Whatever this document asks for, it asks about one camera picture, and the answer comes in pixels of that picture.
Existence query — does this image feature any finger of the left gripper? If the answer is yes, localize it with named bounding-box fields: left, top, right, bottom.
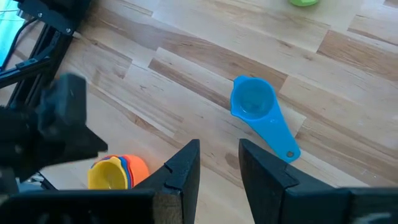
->
left=39, top=73, right=88, bottom=138
left=40, top=125, right=109, bottom=169

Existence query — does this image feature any orange measuring cup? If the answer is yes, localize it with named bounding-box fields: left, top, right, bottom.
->
left=123, top=154, right=150, bottom=187

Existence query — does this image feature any yellow measuring cup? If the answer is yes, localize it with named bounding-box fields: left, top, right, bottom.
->
left=87, top=156, right=129, bottom=190

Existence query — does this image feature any black aluminium table frame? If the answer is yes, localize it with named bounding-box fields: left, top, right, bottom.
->
left=0, top=0, right=91, bottom=110

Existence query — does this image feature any dark blue measuring cup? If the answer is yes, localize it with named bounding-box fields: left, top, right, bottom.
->
left=118, top=156, right=133, bottom=189

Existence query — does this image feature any teal measuring cup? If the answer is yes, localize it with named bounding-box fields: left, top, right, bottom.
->
left=229, top=75, right=302, bottom=164

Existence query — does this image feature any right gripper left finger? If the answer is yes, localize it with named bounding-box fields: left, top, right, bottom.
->
left=133, top=139, right=201, bottom=224

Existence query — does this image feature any green measuring cup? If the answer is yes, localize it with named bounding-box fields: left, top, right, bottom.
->
left=289, top=0, right=320, bottom=7

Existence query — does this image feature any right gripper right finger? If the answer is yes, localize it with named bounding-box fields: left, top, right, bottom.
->
left=238, top=138, right=338, bottom=224

